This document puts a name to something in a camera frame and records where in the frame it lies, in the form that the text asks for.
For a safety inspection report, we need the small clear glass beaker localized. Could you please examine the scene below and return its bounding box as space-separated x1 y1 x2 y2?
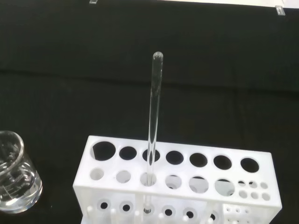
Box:
0 130 44 214

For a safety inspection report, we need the white test tube rack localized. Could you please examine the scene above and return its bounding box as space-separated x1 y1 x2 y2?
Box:
72 135 284 224

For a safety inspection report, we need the black bench cloth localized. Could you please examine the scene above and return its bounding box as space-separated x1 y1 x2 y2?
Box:
0 0 299 224

